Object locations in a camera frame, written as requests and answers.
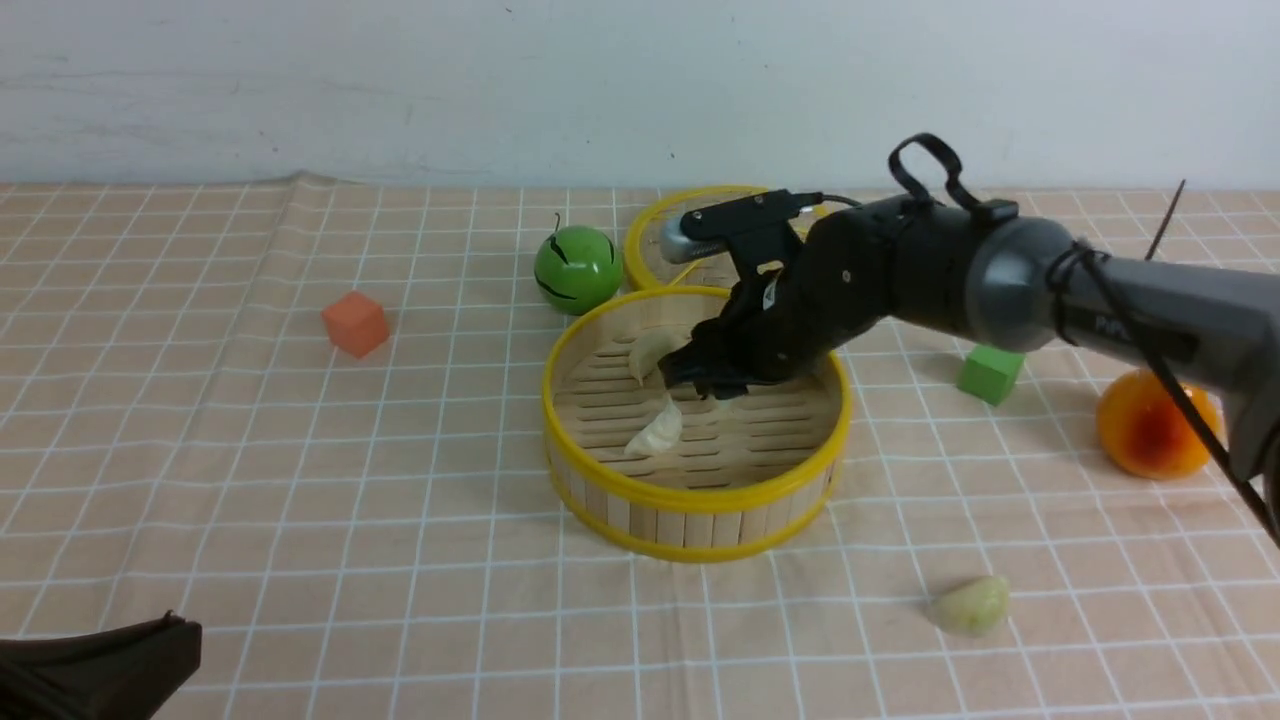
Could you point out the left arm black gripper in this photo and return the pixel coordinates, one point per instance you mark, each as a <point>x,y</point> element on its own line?
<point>125,673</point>

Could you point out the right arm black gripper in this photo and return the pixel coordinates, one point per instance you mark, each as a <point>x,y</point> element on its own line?
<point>774,328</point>

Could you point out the white dumpling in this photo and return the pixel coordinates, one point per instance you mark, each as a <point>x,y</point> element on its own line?
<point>650,347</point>
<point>660,435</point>

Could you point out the pale green dumpling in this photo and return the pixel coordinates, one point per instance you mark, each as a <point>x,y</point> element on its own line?
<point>972,609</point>

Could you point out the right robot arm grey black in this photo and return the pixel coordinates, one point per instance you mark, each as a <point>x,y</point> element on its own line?
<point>985,274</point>

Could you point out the white dumpling in steamer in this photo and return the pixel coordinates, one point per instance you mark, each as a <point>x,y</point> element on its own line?
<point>650,347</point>

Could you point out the bamboo steamer tray yellow rim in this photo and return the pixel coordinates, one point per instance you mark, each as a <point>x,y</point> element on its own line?
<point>746,475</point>

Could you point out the bamboo steamer lid yellow rim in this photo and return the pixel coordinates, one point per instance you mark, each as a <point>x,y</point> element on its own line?
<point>644,264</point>

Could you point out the green round fruit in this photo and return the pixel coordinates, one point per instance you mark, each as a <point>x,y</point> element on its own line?
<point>577,268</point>

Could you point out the green cube block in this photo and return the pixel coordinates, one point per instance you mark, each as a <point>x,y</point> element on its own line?
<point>990,374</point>

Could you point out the checkered beige tablecloth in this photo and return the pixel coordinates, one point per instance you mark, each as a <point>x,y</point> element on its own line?
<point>376,538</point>

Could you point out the orange pear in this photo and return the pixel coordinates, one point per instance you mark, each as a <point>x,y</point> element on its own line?
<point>1143,432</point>

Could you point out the orange cube block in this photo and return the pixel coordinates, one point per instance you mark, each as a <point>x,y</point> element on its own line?
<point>356,324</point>

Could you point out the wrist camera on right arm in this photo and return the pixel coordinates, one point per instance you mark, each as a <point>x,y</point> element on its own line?
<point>753,230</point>

